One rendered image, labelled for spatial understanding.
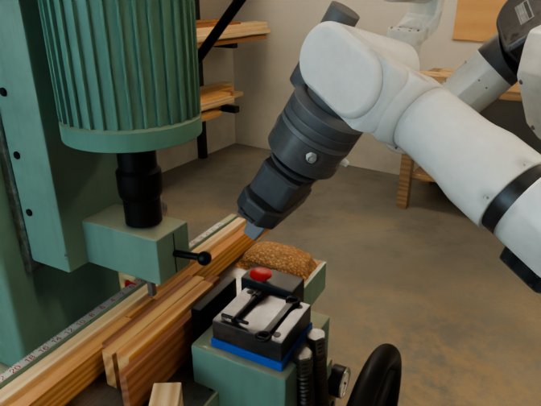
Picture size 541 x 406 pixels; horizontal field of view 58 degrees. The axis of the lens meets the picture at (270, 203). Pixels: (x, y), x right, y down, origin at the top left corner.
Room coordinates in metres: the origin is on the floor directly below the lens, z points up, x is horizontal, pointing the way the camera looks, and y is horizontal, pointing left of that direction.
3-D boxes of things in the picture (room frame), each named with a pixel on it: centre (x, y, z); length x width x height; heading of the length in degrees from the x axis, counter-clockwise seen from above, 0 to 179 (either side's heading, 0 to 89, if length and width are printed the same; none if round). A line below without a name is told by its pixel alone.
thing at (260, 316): (0.53, 0.00, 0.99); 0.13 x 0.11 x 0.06; 152
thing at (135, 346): (0.55, 0.14, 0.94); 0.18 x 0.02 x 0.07; 152
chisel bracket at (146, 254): (0.63, 0.19, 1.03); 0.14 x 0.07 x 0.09; 62
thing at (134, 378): (0.55, 0.12, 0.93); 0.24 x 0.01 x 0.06; 152
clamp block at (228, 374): (0.53, 0.01, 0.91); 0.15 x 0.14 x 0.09; 152
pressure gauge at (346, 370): (0.75, -0.13, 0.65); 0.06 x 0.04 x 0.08; 152
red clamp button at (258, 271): (0.57, 0.01, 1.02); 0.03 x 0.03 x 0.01
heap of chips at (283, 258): (0.80, -0.01, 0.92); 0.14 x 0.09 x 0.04; 62
